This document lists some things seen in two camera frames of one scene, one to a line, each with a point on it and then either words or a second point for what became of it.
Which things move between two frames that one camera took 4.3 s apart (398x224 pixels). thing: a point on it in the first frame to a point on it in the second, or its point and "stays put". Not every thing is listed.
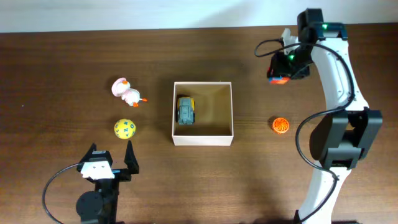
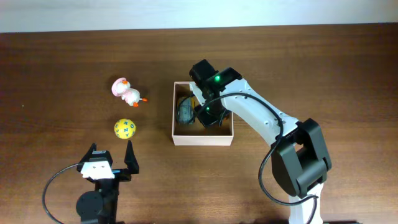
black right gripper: [277, 65] to [207, 120]
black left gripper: [132, 164] stays put
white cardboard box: [213, 125] stays put
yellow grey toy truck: [185, 112] stays put
